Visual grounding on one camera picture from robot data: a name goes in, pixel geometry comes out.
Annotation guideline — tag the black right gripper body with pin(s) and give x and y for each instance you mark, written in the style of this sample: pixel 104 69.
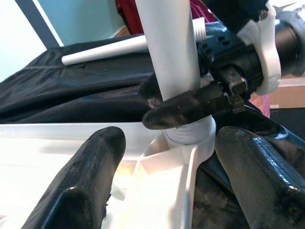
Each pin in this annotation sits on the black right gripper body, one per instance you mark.
pixel 233 57

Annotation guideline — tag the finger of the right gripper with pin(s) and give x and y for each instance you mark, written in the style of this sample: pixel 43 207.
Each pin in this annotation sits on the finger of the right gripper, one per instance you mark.
pixel 150 89
pixel 186 109

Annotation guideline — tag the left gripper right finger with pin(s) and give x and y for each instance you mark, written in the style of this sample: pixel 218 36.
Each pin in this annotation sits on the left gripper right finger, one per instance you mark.
pixel 262 186

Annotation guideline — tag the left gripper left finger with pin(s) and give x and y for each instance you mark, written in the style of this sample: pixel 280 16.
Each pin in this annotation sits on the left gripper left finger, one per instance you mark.
pixel 83 181

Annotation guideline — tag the white plastic table leg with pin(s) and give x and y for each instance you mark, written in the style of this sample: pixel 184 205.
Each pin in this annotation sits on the white plastic table leg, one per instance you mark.
pixel 107 51
pixel 169 47

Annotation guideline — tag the white plastic children table top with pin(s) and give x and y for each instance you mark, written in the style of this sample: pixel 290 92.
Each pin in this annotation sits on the white plastic children table top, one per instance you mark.
pixel 47 148

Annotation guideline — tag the pink shopping bag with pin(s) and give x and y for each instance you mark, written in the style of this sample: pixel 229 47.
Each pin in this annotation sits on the pink shopping bag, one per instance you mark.
pixel 261 105

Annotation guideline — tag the brown cardboard box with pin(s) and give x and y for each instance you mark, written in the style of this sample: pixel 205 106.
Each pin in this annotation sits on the brown cardboard box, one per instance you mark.
pixel 288 95

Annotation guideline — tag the dark red curtain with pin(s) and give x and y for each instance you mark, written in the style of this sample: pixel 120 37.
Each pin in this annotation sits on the dark red curtain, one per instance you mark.
pixel 128 14

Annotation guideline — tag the black plastic table cover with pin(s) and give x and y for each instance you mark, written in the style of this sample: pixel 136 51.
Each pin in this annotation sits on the black plastic table cover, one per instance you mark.
pixel 71 95

